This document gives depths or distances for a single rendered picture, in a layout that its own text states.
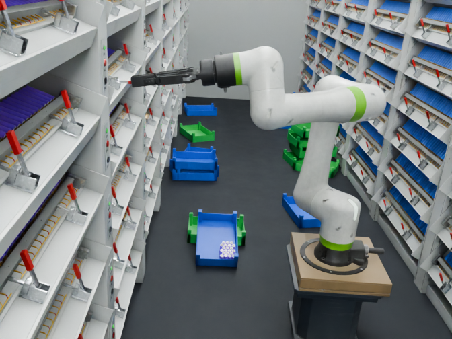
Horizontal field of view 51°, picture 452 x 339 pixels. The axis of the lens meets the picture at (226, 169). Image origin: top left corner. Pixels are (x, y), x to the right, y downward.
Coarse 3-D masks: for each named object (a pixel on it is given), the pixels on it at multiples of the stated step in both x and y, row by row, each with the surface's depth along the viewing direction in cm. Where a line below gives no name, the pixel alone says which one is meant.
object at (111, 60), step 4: (116, 52) 167; (120, 52) 170; (112, 56) 159; (116, 56) 162; (120, 56) 173; (108, 60) 153; (112, 60) 155; (120, 60) 166; (108, 64) 148; (112, 64) 156; (116, 64) 158; (108, 68) 150; (108, 72) 145; (112, 72) 148
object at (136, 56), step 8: (112, 40) 173; (112, 48) 174; (120, 48) 174; (128, 48) 175; (136, 48) 175; (136, 56) 176; (144, 56) 176; (120, 64) 165; (136, 64) 175; (120, 72) 156; (128, 72) 160; (136, 72) 164; (120, 80) 147; (128, 80) 151; (112, 88) 119; (120, 88) 140; (112, 96) 129; (120, 96) 142; (112, 104) 128
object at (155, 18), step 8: (160, 8) 236; (152, 16) 238; (160, 16) 238; (152, 24) 239; (160, 24) 239; (160, 48) 243; (160, 56) 245; (152, 64) 246; (160, 64) 246; (160, 88) 251; (160, 96) 253; (152, 104) 254; (160, 104) 255; (160, 120) 259; (160, 128) 262; (160, 136) 264; (160, 144) 266; (160, 152) 269; (160, 176) 276; (160, 184) 279; (160, 192) 281; (160, 200) 284
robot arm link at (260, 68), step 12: (264, 48) 132; (240, 60) 132; (252, 60) 132; (264, 60) 131; (276, 60) 132; (240, 72) 132; (252, 72) 132; (264, 72) 131; (276, 72) 132; (240, 84) 136; (252, 84) 134; (264, 84) 132; (276, 84) 132
